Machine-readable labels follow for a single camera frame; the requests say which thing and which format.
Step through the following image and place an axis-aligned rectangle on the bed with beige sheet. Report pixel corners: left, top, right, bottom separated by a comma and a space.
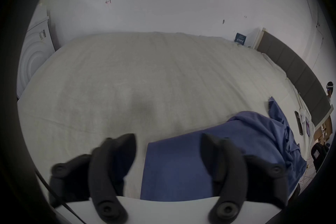
17, 31, 315, 214

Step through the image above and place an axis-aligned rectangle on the white washing machine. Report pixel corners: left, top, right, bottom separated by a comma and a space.
17, 2, 62, 99

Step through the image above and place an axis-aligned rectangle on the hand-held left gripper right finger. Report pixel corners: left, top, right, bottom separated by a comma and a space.
201, 133, 288, 224

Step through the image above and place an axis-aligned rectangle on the black chair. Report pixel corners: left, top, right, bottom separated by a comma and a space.
311, 142, 329, 172

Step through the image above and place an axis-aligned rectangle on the dark blue shirt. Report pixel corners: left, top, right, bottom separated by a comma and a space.
140, 96, 307, 202

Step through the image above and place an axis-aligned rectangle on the black phone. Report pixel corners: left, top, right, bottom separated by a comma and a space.
294, 111, 304, 136

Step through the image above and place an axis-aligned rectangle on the cardboard carton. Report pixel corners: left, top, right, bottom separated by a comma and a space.
314, 114, 333, 143

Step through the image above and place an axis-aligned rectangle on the grey padded headboard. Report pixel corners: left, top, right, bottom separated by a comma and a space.
256, 30, 332, 126

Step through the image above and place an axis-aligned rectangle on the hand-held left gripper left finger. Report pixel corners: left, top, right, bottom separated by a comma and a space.
50, 133, 137, 224

